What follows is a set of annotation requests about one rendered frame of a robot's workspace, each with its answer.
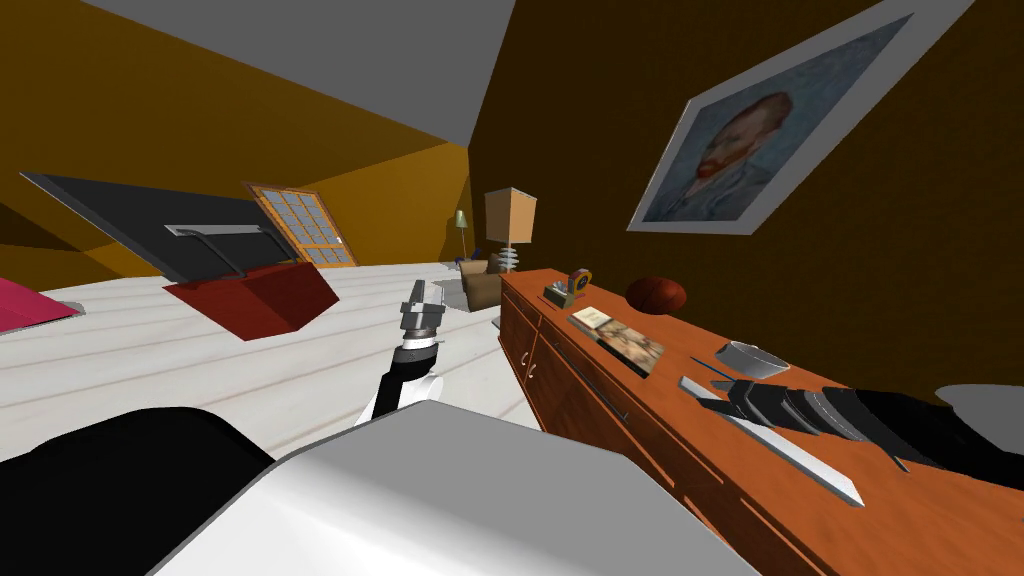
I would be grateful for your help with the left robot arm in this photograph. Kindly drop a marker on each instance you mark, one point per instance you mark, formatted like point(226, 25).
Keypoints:
point(120, 488)

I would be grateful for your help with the orange wooden sideboard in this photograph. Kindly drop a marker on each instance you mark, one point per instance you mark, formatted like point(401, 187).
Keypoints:
point(920, 528)

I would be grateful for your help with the long white flat strip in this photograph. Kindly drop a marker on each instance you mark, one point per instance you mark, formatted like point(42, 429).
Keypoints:
point(808, 468)

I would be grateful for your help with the framed portrait painting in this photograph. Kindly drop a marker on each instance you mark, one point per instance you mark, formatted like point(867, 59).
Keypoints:
point(760, 152)

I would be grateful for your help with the thin blue pen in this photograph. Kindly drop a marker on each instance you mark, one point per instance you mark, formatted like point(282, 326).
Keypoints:
point(708, 367)

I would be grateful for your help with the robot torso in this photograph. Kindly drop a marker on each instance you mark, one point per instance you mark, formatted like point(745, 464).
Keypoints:
point(440, 512)

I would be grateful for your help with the tape dispenser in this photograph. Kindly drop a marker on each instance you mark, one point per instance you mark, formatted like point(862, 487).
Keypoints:
point(566, 290)

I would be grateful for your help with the brown picture book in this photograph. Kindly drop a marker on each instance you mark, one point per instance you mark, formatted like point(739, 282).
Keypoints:
point(620, 340)

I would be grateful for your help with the green floor lamp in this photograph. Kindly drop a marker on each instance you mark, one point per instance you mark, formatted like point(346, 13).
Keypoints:
point(462, 220)

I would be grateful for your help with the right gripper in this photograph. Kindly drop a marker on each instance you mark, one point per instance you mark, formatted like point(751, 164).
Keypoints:
point(760, 404)

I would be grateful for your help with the red cabinet with black television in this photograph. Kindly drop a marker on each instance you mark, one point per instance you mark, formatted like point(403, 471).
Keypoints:
point(240, 304)

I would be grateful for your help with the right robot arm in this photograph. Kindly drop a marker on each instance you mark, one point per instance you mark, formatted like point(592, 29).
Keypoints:
point(880, 424)

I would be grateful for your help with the brown armchair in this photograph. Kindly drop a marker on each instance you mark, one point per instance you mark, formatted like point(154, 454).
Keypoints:
point(480, 288)

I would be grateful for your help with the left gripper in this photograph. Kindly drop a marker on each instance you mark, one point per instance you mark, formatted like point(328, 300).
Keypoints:
point(422, 320)

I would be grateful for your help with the brown basketball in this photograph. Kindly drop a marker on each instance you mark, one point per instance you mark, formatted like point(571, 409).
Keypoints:
point(656, 295)

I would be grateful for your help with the white bowl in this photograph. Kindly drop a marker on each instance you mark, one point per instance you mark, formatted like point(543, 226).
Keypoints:
point(752, 360)

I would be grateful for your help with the orange framed glass door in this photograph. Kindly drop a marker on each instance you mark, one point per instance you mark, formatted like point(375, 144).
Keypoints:
point(308, 228)

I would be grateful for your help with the table lamp with orange shade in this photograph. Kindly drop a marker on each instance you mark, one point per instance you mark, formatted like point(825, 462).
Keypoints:
point(510, 216)

